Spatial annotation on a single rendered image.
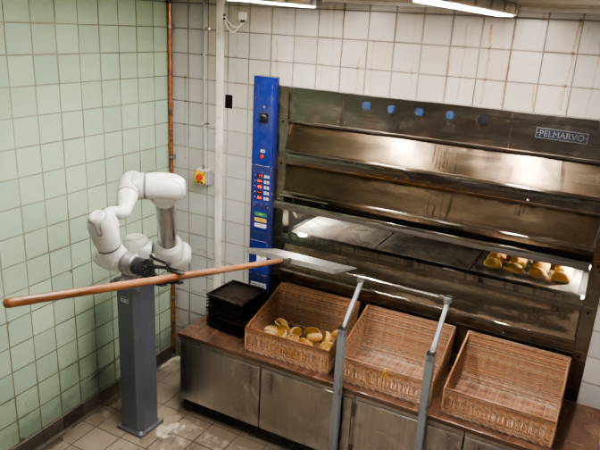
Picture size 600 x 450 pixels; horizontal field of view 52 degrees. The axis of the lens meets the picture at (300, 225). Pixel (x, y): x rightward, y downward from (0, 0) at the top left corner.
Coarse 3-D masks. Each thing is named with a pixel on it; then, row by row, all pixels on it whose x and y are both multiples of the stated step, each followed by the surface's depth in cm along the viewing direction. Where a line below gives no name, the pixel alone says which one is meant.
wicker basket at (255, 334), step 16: (304, 288) 396; (272, 304) 395; (288, 304) 401; (304, 304) 396; (336, 304) 387; (256, 320) 377; (272, 320) 399; (288, 320) 400; (304, 320) 396; (320, 320) 392; (352, 320) 374; (256, 336) 365; (272, 336) 359; (304, 336) 390; (256, 352) 367; (272, 352) 362; (304, 352) 352; (320, 352) 347; (320, 368) 351
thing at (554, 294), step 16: (304, 240) 391; (320, 240) 386; (368, 256) 373; (384, 256) 368; (400, 256) 366; (448, 272) 352; (464, 272) 348; (480, 272) 349; (512, 288) 337; (528, 288) 333; (544, 288) 331
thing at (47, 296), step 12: (240, 264) 290; (252, 264) 299; (264, 264) 310; (156, 276) 236; (168, 276) 241; (180, 276) 248; (192, 276) 255; (72, 288) 198; (84, 288) 201; (96, 288) 206; (108, 288) 211; (120, 288) 216; (12, 300) 177; (24, 300) 180; (36, 300) 184; (48, 300) 188
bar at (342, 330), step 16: (352, 272) 340; (400, 288) 327; (416, 288) 324; (352, 304) 331; (448, 304) 316; (336, 352) 329; (432, 352) 306; (336, 368) 332; (432, 368) 305; (336, 384) 335; (336, 400) 337; (336, 416) 340; (336, 432) 343; (416, 432) 319; (336, 448) 349; (416, 448) 321
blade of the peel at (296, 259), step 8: (248, 248) 349; (256, 248) 359; (264, 248) 368; (264, 256) 344; (272, 256) 342; (280, 256) 340; (288, 256) 358; (296, 256) 363; (304, 256) 368; (296, 264) 336; (304, 264) 334; (312, 264) 331; (320, 264) 348; (328, 264) 352; (336, 264) 357; (336, 272) 329
